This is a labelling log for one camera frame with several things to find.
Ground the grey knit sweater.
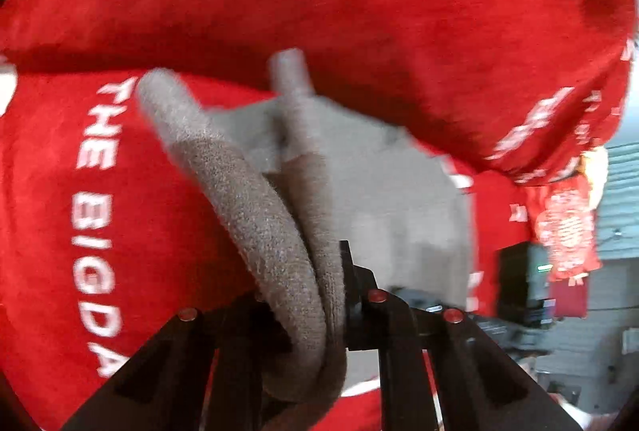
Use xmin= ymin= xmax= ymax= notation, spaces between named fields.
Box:
xmin=137 ymin=49 xmax=473 ymax=430

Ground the black electronic box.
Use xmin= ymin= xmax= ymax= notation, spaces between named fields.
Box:
xmin=496 ymin=242 xmax=556 ymax=328

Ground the red wedding bed cover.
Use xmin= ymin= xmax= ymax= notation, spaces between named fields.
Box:
xmin=1 ymin=71 xmax=530 ymax=430

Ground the red paper decoration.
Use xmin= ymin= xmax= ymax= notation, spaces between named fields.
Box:
xmin=524 ymin=145 xmax=609 ymax=287

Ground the red wedding pillow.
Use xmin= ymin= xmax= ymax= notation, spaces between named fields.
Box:
xmin=1 ymin=0 xmax=636 ymax=184

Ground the white floral folded cloth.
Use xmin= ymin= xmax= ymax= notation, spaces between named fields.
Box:
xmin=0 ymin=56 xmax=17 ymax=116

